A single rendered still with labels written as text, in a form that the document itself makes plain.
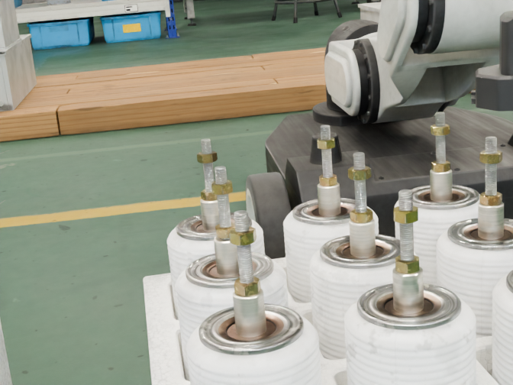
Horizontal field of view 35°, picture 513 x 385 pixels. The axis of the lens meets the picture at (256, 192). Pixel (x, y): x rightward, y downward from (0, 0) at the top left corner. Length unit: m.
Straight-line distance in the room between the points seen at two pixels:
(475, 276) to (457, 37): 0.41
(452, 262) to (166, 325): 0.27
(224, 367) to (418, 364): 0.13
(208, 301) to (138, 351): 0.49
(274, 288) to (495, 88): 0.24
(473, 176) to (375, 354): 0.62
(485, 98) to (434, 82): 0.74
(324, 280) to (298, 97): 1.94
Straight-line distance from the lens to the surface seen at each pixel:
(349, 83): 1.37
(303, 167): 1.16
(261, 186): 1.15
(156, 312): 0.82
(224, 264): 0.70
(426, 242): 0.84
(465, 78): 1.25
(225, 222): 0.69
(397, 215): 0.59
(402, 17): 1.05
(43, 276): 1.47
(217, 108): 2.59
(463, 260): 0.73
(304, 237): 0.80
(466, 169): 1.19
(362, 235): 0.71
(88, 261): 1.50
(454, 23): 1.04
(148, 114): 2.59
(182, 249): 0.79
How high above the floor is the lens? 0.52
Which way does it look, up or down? 17 degrees down
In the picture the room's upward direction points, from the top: 5 degrees counter-clockwise
